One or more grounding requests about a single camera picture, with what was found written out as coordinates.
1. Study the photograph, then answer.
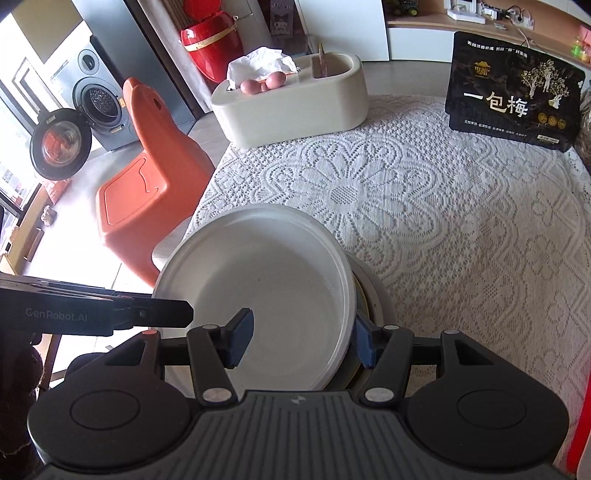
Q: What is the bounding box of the grey washing machine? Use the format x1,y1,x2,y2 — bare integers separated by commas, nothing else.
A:
30,34,139,181

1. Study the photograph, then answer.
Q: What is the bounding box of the red floor ornament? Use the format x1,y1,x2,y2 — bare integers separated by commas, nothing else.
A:
180,13,243,84

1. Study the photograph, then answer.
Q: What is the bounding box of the white wooden tv cabinet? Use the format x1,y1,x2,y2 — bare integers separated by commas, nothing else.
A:
385,0,591,70

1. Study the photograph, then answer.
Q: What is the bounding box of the white lace tablecloth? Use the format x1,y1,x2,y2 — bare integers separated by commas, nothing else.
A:
152,95,591,480

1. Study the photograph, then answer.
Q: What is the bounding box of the cream tissue box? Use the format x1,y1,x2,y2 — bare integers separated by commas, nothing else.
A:
211,52,370,149

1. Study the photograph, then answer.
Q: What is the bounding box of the black snack bag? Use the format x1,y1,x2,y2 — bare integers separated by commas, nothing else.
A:
444,30,586,155

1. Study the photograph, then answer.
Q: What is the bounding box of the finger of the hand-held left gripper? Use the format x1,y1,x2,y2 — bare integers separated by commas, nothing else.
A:
112,299,195,334

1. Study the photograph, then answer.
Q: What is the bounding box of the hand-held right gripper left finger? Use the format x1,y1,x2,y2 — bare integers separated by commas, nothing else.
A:
106,308,256,409

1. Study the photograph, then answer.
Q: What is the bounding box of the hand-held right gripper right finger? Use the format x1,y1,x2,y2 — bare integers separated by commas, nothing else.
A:
353,314,490,409

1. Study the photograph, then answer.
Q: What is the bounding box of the white tissue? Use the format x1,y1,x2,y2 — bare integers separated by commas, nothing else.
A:
226,46,298,86

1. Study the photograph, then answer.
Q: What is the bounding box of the stainless steel bowl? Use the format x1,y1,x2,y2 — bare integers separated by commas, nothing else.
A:
323,253,385,393

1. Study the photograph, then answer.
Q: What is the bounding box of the white router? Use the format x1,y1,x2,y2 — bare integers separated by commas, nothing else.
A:
445,0,488,24

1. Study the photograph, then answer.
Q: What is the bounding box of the orange plastic chair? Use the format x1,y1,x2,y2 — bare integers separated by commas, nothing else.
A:
95,77,218,287

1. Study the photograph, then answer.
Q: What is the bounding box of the white power strip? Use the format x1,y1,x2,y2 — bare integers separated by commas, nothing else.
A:
480,2,536,31

